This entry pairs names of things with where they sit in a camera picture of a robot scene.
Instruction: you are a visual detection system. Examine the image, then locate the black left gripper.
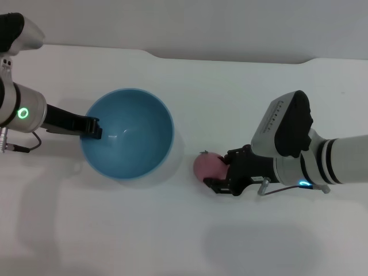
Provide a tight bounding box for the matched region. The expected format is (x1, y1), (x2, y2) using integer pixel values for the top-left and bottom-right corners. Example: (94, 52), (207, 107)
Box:
(41, 103), (104, 140)

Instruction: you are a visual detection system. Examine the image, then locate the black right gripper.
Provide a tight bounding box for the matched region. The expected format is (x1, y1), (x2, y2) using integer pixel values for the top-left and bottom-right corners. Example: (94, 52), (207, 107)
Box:
(203, 144), (279, 197)

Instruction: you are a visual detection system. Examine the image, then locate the pink toy peach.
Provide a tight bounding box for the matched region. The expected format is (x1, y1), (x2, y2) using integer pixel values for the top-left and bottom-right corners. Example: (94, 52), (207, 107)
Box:
(193, 151), (230, 183)

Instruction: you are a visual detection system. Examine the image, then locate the blue bowl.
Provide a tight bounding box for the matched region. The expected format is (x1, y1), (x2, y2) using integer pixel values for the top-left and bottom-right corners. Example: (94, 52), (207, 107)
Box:
(79, 88), (175, 181)

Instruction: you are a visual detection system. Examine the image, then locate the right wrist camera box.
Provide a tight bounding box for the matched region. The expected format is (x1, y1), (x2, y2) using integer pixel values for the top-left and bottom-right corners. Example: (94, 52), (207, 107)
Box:
(250, 90), (315, 159)

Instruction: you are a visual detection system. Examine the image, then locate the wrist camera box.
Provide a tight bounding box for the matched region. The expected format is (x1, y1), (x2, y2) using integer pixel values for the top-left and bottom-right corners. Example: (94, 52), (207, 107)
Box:
(250, 90), (315, 159)
(0, 12), (46, 84)

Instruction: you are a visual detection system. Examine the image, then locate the left arm connector cable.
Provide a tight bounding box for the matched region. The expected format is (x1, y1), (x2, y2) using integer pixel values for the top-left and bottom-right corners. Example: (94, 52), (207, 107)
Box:
(0, 128), (41, 154)

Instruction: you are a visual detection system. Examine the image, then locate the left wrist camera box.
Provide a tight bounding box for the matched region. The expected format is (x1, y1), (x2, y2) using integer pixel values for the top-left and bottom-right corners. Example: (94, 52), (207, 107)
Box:
(0, 12), (46, 84)

